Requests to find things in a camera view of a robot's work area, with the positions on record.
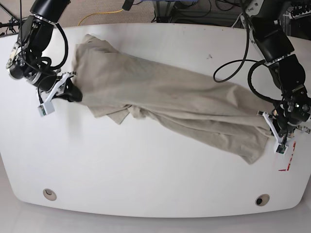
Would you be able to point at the left table cable grommet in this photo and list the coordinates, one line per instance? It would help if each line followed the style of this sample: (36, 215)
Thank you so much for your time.
(49, 194)

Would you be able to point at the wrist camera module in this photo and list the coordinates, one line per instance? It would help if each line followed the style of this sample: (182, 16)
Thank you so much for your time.
(280, 148)
(46, 108)

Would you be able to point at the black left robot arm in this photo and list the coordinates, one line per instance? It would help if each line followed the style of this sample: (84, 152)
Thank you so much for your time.
(269, 38)

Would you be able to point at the black tripod stand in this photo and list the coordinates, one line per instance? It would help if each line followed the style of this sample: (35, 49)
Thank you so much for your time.
(11, 15)

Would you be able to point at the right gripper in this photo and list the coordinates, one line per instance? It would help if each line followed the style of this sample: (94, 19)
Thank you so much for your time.
(59, 87)

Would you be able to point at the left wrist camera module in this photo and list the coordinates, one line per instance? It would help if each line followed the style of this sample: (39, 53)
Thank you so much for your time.
(280, 148)

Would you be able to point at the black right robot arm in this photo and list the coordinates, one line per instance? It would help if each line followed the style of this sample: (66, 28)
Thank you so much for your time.
(35, 33)

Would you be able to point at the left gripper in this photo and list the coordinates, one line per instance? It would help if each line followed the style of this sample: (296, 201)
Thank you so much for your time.
(284, 133)

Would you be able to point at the right table cable grommet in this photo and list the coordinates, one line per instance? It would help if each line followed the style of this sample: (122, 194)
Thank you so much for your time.
(262, 200)

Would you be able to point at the table cable grommet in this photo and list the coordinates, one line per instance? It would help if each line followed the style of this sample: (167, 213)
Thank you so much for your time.
(262, 200)
(49, 194)

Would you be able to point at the beige T-shirt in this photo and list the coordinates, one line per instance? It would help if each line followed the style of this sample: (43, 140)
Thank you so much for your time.
(223, 116)

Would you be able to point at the white power strip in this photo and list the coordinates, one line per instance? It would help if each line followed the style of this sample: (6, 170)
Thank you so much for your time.
(296, 12)

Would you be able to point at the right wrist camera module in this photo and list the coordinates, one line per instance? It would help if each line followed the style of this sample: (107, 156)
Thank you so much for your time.
(46, 108)

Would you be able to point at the red tape rectangle marking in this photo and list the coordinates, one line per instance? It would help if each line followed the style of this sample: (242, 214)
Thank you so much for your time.
(284, 160)

